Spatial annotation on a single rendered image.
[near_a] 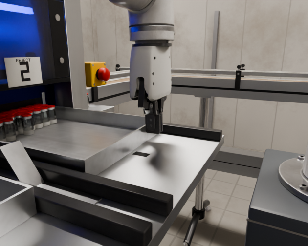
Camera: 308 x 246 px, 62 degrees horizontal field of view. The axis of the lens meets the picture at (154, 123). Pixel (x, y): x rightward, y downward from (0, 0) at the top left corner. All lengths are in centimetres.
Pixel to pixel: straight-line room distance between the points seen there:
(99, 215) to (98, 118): 42
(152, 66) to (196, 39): 260
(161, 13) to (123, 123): 28
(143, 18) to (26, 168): 30
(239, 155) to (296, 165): 91
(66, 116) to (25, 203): 44
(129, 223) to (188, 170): 18
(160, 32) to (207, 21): 257
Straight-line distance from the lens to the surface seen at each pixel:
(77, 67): 74
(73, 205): 30
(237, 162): 142
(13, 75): 61
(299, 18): 290
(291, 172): 49
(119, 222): 27
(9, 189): 36
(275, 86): 128
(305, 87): 129
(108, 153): 42
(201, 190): 157
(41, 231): 31
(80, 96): 75
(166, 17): 48
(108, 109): 86
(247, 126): 302
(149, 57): 46
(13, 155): 40
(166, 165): 43
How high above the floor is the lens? 106
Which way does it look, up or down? 16 degrees down
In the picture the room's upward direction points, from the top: straight up
